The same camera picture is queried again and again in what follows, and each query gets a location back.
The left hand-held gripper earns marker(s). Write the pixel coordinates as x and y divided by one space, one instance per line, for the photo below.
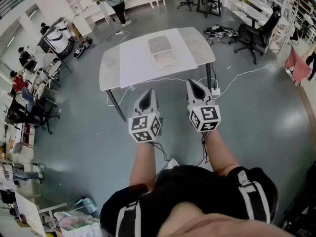
142 123

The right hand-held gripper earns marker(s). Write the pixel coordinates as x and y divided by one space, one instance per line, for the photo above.
209 113

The person's right forearm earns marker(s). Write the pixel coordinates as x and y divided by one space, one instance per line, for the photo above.
219 152

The white black robot base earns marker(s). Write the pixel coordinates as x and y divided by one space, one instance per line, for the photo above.
58 39
63 25

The person's left forearm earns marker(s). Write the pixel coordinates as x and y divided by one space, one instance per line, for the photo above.
140 162

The white metal storage rack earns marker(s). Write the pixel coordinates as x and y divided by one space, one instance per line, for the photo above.
249 9

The white power strip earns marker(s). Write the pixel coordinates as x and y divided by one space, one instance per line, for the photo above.
215 91
119 33

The white table sheet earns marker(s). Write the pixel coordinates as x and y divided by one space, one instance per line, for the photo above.
135 63

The grey marble table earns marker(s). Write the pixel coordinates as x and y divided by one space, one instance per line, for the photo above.
109 65

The person's white shoe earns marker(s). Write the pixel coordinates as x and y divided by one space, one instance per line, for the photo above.
173 163

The black white floor device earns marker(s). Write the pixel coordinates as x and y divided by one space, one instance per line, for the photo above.
79 51

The person's black striped shirt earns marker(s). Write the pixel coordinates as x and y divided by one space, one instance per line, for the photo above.
192 186

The white chair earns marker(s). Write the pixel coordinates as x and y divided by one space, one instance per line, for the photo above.
53 68

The pink cloth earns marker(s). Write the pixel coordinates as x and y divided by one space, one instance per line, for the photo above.
298 68

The white shelf unit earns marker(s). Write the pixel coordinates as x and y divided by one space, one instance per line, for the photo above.
81 21

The light blue bin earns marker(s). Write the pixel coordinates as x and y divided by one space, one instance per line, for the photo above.
87 206

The person's bare chin and chest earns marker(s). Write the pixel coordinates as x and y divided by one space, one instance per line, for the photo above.
209 226

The white printed carton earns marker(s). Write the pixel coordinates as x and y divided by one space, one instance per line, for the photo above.
84 231

